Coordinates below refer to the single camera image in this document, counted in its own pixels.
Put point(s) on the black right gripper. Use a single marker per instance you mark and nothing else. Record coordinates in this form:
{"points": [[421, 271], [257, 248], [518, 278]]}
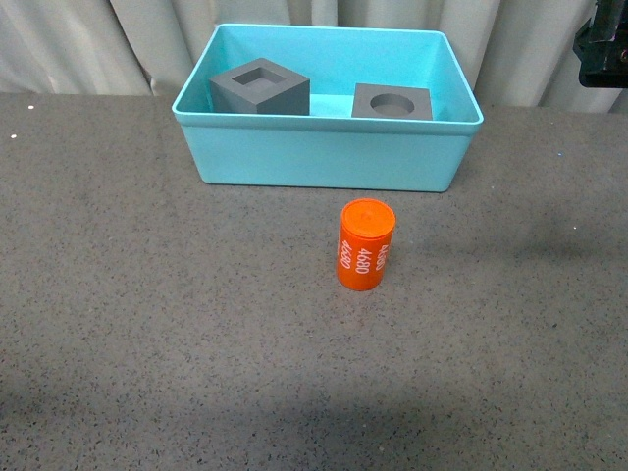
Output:
{"points": [[601, 46]]}

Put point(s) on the white pleated curtain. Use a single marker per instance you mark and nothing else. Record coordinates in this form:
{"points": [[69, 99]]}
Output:
{"points": [[512, 52]]}

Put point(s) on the orange cylinder with white numbers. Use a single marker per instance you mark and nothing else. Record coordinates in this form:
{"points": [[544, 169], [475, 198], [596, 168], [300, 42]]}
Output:
{"points": [[365, 238]]}

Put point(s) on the gray block with round hole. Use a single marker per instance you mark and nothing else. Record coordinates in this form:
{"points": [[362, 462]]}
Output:
{"points": [[376, 101]]}

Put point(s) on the light blue plastic box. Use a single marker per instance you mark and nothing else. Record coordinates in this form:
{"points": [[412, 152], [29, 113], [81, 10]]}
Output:
{"points": [[329, 147]]}

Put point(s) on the gray block with square hole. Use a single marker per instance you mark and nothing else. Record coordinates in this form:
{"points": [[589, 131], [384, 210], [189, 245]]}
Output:
{"points": [[260, 87]]}

